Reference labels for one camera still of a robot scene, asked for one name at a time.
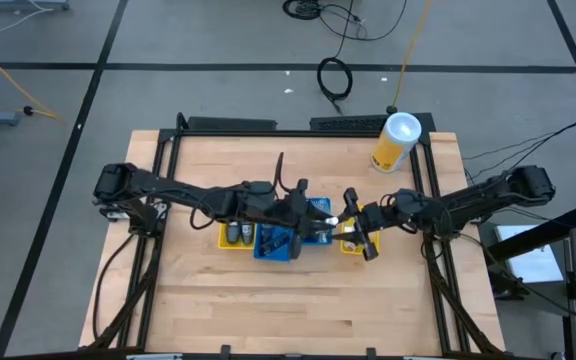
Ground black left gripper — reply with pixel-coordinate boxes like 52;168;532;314
237;178;333;260

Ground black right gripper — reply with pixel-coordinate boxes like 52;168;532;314
331;188;427;262

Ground yellow plastic basket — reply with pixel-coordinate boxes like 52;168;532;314
217;222;258;251
340;202;382;256

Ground yellow white canister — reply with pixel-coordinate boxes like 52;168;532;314
370;111;423;174

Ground black vented panel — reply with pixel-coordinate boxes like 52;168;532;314
309;112;437;134

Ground black flat panel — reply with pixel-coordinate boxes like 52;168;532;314
186;115;278;132

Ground white flat panel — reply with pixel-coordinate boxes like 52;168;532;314
494;224;568;285

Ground black desk beam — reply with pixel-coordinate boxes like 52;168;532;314
487;204;576;264

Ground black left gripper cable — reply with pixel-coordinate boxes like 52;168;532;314
273;152;290;194

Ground black table frame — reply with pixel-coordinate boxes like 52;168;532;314
78;112;508;360

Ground yellow cable with black plug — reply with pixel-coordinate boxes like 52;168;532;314
390;0;434;115
0;35;65;124

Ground black coiled floor cable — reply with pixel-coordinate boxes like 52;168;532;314
316;56;355;114

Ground black left forearm cable loop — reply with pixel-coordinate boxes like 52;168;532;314
189;198;222;231

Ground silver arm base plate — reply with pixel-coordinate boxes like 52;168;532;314
98;207;132;223

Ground black tangled floor cable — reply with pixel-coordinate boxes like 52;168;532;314
281;0;408;60

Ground thick black cable bundle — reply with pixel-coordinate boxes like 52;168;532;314
91;232;137;346

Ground white thin floor cable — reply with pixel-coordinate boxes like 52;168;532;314
0;6;58;51

